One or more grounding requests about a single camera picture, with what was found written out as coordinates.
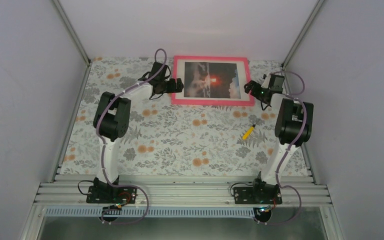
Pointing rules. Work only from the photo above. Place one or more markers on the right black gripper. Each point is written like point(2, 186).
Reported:
point(254, 93)

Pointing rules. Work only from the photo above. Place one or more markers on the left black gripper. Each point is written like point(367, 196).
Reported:
point(173, 89)

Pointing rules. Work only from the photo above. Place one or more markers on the pink picture frame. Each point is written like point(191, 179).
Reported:
point(243, 74)

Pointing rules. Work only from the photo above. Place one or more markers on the yellow screwdriver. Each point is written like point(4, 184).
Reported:
point(248, 132)

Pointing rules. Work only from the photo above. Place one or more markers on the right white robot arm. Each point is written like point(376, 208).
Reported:
point(293, 124)

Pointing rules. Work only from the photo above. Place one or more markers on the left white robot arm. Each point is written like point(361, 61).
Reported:
point(112, 117)

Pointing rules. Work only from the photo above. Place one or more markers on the sunset photo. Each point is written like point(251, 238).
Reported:
point(214, 80)

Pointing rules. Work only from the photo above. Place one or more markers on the floral table mat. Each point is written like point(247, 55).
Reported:
point(167, 139)

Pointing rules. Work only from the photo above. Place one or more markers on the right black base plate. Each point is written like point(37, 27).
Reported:
point(257, 192)

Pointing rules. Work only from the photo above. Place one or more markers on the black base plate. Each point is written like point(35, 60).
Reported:
point(103, 193)
point(257, 192)

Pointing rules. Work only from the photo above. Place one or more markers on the grey slotted cable duct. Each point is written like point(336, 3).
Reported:
point(153, 212)

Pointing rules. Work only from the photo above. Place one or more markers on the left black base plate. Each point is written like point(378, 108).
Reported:
point(103, 193)

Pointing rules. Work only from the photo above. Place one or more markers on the aluminium mounting rail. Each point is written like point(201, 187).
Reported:
point(176, 191)

